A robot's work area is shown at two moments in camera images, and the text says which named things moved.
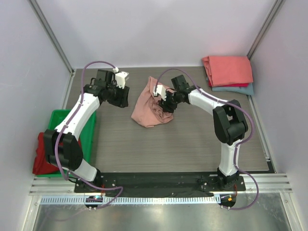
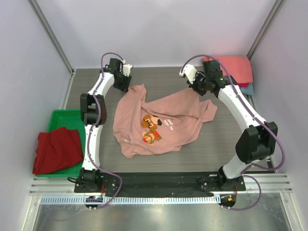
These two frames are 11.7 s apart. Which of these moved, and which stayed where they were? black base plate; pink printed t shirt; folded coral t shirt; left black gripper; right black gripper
Moved: right black gripper; left black gripper; pink printed t shirt
Stayed: folded coral t shirt; black base plate
